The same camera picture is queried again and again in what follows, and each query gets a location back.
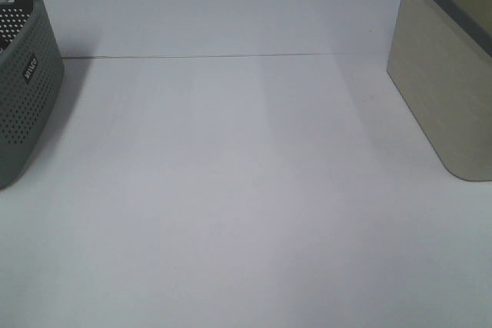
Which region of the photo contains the grey perforated plastic basket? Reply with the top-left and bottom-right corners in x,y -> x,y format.
1,0 -> 65,188

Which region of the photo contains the beige bin with grey rim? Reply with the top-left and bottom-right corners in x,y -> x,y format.
387,0 -> 491,181

